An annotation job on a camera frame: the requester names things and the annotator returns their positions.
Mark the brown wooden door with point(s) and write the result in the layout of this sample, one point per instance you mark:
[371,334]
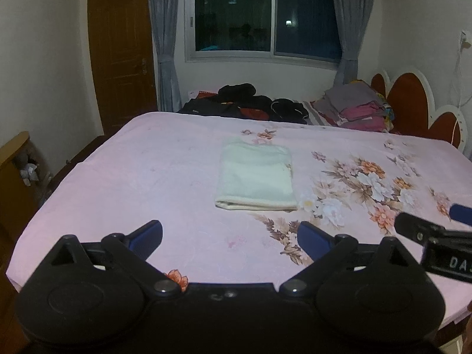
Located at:
[118,62]

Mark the crumpled white paper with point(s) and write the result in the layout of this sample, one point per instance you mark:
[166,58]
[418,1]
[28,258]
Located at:
[29,174]

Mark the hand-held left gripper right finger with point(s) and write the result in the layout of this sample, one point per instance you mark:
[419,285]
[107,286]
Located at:
[313,240]

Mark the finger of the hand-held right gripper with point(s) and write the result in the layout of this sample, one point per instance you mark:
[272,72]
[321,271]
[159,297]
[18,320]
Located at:
[462,213]
[413,226]

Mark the striped cloth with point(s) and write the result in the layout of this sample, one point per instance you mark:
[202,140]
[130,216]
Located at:
[317,116]

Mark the white wall socket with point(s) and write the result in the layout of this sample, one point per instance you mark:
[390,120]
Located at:
[465,40]

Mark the pile of folded clothes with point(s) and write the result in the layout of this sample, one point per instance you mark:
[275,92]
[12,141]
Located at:
[354,107]

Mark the pink floral bed sheet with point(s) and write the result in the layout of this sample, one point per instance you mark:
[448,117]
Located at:
[147,177]

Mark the pile of dark clothes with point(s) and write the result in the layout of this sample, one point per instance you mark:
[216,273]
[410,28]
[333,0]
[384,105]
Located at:
[243,103]

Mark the red and white headboard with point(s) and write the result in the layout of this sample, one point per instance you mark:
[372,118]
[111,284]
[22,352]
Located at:
[409,103]

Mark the grey curtain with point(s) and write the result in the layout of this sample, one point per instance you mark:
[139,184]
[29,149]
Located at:
[166,44]
[350,25]

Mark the aluminium sliding window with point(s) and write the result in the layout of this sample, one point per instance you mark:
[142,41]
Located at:
[258,18]

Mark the white knit sweater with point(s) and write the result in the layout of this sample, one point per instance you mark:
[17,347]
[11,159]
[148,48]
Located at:
[254,177]

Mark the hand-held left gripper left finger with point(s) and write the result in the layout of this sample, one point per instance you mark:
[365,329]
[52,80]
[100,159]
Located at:
[148,236]

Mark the wooden cabinet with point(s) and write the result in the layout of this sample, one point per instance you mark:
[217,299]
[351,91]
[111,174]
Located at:
[14,199]

